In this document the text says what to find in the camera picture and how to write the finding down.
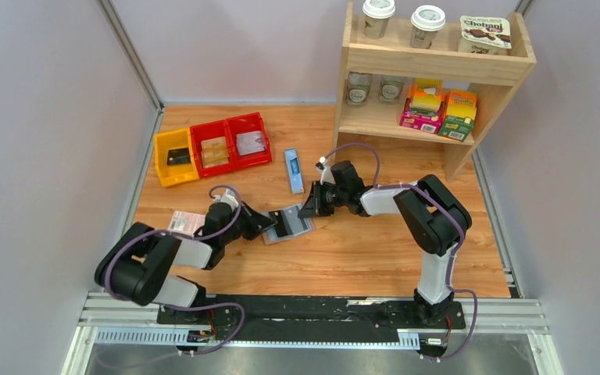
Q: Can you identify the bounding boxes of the dark grey credit card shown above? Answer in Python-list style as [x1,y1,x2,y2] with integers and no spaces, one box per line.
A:
[268,208,294,238]

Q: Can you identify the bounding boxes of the pink leather card holder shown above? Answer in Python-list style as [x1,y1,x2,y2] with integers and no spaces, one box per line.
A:
[262,203,315,245]

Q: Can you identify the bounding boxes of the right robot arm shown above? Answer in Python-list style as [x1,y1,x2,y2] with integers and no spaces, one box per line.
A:
[298,160,472,313]

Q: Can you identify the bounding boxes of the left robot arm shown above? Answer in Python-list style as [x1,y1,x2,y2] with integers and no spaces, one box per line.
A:
[94,202,277,309]

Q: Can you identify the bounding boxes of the gold cards in bin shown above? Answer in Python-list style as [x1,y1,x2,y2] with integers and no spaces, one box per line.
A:
[200,137,230,168]

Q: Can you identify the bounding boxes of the black card in bin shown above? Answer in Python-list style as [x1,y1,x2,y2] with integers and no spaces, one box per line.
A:
[166,148,192,166]

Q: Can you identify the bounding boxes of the silver cards in bin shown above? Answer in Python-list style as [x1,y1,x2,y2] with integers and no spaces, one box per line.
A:
[236,130,266,156]

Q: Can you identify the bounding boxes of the blue toothpaste box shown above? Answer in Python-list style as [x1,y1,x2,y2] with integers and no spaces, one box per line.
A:
[284,148,305,195]

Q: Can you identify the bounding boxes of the yellow plastic bin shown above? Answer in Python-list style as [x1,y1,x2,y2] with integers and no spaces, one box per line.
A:
[153,127,199,188]

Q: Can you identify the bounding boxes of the red plastic bin left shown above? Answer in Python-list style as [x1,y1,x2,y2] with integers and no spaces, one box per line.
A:
[189,120,236,180]

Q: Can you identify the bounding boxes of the red plastic bin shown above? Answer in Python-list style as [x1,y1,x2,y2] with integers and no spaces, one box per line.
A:
[226,112,273,170]
[189,120,236,180]

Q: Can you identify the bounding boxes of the red plastic bin right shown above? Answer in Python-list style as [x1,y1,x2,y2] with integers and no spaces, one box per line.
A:
[226,112,273,170]

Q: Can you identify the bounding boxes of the left glass jar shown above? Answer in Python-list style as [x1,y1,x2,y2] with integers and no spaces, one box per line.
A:
[345,71,373,108]

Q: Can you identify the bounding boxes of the glass jar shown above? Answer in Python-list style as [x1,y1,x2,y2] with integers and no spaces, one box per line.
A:
[345,71,373,108]
[378,75,406,104]

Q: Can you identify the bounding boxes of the wooden shelf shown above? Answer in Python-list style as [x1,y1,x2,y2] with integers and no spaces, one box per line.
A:
[332,1,537,181]

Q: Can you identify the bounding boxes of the right glass jar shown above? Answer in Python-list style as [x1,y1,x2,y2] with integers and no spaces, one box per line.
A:
[378,75,406,104]

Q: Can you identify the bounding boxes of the pink snack box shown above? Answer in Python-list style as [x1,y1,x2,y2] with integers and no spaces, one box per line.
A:
[399,78,445,134]

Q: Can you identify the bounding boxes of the green snack box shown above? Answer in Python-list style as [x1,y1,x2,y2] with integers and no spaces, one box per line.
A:
[437,89,477,142]

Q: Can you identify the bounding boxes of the left paper coffee cup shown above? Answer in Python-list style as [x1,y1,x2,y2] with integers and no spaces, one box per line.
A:
[362,0,396,39]

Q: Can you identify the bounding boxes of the paper coffee cup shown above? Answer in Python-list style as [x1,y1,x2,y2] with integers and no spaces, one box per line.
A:
[410,5,446,49]
[362,0,396,39]

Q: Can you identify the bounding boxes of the right paper coffee cup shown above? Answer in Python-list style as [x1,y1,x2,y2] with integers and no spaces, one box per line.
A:
[410,5,446,49]

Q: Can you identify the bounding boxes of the Chobani yogurt cup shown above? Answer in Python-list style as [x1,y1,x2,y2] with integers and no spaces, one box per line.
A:
[457,16,512,55]

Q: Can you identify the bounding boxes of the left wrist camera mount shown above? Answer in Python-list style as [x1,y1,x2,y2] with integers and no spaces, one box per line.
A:
[214,189,239,210]

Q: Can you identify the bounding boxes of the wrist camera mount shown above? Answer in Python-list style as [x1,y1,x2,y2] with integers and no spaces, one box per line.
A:
[214,189,239,210]
[316,156,335,185]

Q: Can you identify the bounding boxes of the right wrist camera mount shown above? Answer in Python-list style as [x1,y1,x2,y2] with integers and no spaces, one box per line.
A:
[316,156,335,185]

